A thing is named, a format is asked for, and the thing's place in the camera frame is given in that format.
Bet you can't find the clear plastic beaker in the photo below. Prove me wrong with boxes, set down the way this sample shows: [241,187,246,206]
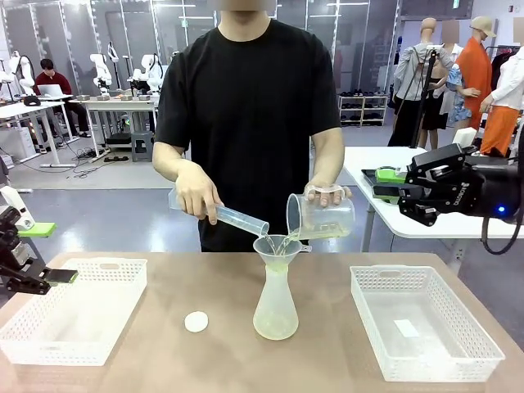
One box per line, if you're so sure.
[286,191,355,242]

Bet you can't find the white perforated plastic basket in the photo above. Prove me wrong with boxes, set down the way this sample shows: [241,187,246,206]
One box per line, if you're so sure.
[0,257,149,367]
[349,265,506,383]

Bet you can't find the silver laptop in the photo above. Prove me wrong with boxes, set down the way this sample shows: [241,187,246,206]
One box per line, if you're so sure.
[37,84,70,99]

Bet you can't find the mannequin in gray shirt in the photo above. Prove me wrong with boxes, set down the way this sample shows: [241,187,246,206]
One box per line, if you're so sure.
[387,16,456,148]

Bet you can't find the gray plastic stool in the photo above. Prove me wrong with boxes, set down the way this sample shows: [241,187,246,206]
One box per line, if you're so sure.
[130,131,157,164]

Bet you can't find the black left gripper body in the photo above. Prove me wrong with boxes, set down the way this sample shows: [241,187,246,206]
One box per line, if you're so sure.
[0,206,33,274]

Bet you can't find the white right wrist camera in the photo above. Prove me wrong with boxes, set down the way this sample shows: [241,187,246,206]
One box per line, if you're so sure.
[452,127,478,147]

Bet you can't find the person's left hand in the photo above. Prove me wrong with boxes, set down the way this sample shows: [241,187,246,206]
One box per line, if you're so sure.
[304,178,354,208]

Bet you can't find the person's right hand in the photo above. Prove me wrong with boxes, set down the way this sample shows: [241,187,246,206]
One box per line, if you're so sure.
[174,159,225,225]

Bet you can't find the person's right forearm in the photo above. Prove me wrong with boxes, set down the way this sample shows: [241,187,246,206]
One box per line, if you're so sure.
[151,141,206,194]

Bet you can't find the white desk with robots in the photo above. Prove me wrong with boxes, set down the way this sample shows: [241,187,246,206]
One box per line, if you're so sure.
[68,96,161,164]

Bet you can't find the translucent plastic conical flask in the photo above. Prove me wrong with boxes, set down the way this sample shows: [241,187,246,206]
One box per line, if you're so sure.
[252,261,300,341]

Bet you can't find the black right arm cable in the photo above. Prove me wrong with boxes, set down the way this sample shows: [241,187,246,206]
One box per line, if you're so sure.
[481,213,524,255]

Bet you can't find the mannequin in blue floral garment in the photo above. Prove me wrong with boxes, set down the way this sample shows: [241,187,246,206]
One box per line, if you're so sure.
[438,20,472,129]

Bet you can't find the white round flask cap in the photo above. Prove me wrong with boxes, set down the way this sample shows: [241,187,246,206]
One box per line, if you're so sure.
[183,311,210,334]

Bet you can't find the person in black t-shirt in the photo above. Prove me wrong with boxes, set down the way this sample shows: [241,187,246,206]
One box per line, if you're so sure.
[153,0,343,253]

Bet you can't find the wooden shoe rack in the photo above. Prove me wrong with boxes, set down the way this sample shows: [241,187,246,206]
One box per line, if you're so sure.
[338,93,390,128]

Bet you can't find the black tray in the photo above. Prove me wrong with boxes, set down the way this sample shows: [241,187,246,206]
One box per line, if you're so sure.
[361,167,405,205]

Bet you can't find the mannequin in orange dress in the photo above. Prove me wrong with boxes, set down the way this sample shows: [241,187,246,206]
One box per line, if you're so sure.
[445,16,498,156]

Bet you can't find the white office desk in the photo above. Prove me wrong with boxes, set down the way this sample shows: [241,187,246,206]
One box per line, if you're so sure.
[0,99,79,169]

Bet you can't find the mannequin in orange trousers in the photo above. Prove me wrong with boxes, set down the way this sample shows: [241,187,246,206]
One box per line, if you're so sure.
[476,44,524,159]

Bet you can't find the person's left forearm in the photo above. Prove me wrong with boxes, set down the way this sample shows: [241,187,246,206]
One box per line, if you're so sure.
[309,124,346,187]

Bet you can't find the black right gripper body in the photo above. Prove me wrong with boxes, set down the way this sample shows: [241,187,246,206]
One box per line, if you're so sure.
[436,156,522,224]

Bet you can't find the seated person in red sweater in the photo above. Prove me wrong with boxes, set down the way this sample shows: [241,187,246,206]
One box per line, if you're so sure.
[33,58,90,138]

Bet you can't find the clear plastic graduated cylinder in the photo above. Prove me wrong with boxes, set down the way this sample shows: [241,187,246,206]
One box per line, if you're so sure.
[168,187,271,238]

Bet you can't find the white paper label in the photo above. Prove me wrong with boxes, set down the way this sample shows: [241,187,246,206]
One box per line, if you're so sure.
[393,318,421,339]

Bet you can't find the translucent plastic funnel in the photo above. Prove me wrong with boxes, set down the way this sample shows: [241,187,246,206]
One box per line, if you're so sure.
[252,234,314,268]

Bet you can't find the black camera tripod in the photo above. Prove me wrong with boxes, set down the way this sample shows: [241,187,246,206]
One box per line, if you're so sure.
[408,44,442,149]

